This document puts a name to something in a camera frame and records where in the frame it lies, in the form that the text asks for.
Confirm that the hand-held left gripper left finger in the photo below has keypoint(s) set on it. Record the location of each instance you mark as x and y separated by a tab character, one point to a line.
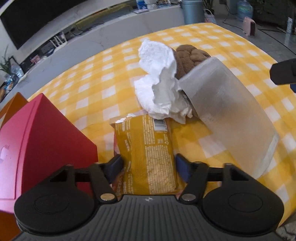
115	167

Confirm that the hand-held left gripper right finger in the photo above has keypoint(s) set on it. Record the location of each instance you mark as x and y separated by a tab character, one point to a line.
182	168

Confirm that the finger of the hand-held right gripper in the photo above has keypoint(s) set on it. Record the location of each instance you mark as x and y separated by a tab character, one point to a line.
283	71

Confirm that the yellow snack packet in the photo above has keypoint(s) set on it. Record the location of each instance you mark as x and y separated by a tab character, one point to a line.
148	157

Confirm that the orange box with white inside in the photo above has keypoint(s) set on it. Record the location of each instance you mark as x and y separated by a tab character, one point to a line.
13	104

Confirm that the pink space heater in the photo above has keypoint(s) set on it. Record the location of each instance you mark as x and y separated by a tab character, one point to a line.
249	26

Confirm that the frosted plastic bag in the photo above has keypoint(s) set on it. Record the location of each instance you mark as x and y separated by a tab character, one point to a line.
226	111

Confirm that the blue water jug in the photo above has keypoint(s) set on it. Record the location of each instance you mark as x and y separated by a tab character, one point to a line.
245	9

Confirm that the yellow checked tablecloth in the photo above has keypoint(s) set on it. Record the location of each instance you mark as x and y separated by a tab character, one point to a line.
92	92

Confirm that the red box lid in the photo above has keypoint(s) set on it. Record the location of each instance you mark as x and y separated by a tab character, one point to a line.
41	139

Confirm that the small patterned gift bag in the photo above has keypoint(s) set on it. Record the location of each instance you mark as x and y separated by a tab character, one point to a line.
209	16

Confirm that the brown plush toy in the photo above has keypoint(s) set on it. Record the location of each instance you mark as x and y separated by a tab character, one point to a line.
187	58

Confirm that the white crumpled tissue paper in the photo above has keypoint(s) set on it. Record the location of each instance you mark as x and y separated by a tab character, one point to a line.
159	69

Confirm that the grey round bin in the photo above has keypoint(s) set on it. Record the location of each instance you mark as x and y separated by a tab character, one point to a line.
192	11

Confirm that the grey rug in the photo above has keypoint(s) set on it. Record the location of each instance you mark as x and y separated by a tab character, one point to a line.
288	231

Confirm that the white marble TV cabinet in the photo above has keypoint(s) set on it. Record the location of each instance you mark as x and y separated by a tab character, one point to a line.
104	34

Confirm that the white router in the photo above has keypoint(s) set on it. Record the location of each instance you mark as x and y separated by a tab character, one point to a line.
61	45

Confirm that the green houseplant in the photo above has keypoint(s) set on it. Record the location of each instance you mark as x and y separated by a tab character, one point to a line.
5	64

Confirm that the black television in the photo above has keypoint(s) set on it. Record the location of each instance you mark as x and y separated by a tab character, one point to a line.
46	16

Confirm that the small picture frame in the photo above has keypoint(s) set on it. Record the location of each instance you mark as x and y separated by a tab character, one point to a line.
35	59

